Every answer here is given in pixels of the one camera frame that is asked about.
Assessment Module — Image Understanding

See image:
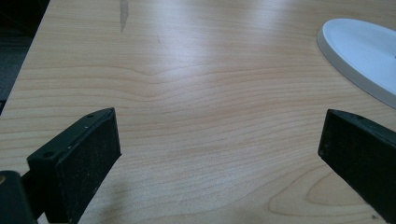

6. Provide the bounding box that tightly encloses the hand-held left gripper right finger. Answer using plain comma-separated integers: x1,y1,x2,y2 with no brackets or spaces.
318,108,396,224

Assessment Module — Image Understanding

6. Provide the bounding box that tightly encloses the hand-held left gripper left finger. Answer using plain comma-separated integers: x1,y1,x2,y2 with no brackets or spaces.
21,107,121,224

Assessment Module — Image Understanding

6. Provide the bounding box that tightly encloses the white hook stand rack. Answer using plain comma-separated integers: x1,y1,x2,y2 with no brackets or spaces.
317,18,396,110

